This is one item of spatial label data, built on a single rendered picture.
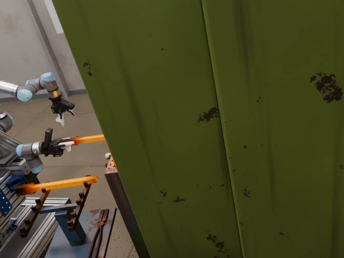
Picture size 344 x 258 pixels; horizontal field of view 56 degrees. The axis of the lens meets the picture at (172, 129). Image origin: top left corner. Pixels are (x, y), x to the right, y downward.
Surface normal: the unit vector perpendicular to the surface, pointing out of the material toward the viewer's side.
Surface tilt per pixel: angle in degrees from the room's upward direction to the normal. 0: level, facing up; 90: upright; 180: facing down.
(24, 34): 90
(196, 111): 90
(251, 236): 90
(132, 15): 90
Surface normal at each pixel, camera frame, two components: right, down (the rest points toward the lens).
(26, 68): -0.24, 0.54
